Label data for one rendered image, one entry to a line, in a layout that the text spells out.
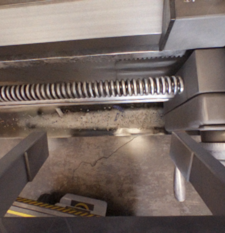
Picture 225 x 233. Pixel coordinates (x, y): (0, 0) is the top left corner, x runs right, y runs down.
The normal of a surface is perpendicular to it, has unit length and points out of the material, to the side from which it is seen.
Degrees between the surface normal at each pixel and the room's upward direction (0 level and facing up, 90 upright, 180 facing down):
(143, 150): 0
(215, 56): 0
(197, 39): 90
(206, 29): 90
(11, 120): 0
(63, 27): 36
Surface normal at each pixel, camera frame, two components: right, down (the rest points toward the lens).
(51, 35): -0.06, 0.48
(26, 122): -0.09, -0.12
